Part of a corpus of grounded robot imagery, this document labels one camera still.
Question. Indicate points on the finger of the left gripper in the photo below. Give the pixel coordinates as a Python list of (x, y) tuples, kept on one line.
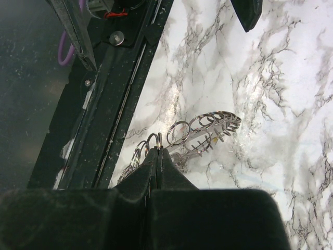
[(248, 12)]

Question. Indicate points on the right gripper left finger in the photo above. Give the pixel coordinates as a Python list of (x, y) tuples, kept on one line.
[(79, 219)]

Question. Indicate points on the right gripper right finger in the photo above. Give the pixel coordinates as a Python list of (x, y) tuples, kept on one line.
[(185, 217)]

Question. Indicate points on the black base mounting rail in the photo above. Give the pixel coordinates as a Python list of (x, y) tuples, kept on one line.
[(92, 118)]

